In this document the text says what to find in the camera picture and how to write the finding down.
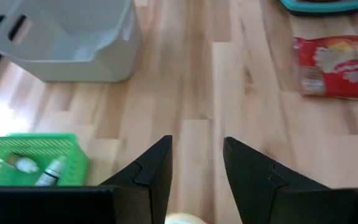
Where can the white tape roll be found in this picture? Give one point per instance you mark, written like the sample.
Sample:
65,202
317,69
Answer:
185,219

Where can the red snack packet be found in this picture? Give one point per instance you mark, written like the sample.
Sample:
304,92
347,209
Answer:
337,77

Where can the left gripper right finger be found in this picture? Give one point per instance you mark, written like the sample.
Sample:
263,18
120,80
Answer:
266,193

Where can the grey plastic bin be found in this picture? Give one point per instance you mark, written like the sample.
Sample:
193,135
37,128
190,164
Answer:
73,62

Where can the green plastic basket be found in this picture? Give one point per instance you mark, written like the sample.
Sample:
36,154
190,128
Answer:
73,149

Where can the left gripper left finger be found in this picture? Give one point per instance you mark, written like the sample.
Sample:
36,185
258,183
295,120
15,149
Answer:
141,186

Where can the teal-framed metal grater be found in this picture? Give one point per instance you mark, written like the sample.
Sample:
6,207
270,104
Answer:
322,7

